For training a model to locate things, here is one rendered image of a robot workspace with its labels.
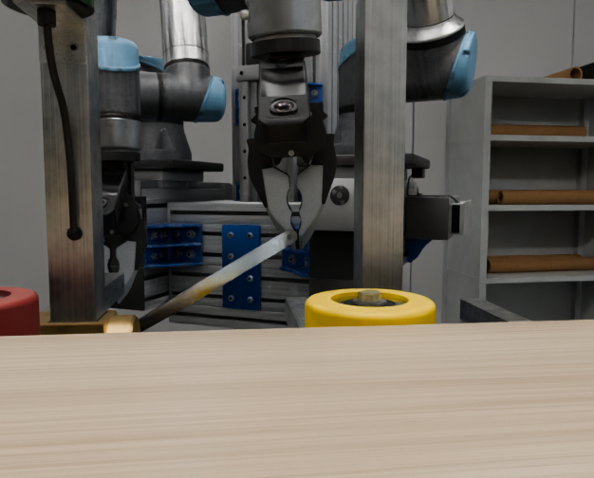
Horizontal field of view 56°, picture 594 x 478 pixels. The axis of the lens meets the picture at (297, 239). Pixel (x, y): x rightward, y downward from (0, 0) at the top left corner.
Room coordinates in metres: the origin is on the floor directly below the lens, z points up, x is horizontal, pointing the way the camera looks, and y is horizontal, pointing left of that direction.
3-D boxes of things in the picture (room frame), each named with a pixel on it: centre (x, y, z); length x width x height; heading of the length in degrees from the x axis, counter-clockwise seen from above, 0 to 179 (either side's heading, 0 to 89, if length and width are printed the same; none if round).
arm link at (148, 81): (0.89, 0.28, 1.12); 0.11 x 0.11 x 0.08; 22
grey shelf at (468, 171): (3.14, -1.35, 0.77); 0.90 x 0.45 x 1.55; 100
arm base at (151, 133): (1.30, 0.32, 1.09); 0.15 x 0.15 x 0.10
